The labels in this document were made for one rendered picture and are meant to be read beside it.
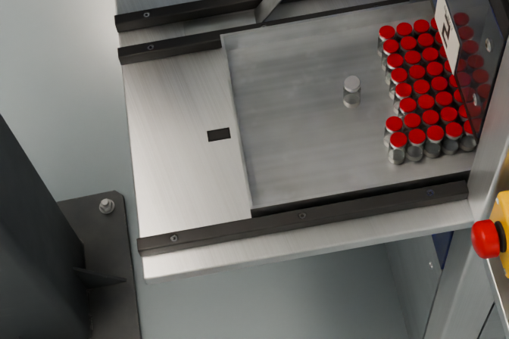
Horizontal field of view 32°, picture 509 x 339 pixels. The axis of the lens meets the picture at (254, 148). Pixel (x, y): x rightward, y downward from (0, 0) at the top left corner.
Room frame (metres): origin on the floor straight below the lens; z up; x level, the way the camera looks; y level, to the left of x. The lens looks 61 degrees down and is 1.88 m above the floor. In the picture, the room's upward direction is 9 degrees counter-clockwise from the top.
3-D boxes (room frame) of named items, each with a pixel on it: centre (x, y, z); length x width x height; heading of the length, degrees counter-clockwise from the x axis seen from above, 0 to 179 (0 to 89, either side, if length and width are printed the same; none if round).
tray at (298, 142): (0.60, -0.15, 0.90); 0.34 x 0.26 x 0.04; 91
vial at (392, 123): (0.54, -0.17, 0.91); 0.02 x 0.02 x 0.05
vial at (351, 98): (0.61, -0.13, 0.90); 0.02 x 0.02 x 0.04
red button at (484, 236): (0.35, -0.23, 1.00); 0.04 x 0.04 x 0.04; 1
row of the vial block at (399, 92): (0.60, -0.19, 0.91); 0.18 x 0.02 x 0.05; 1
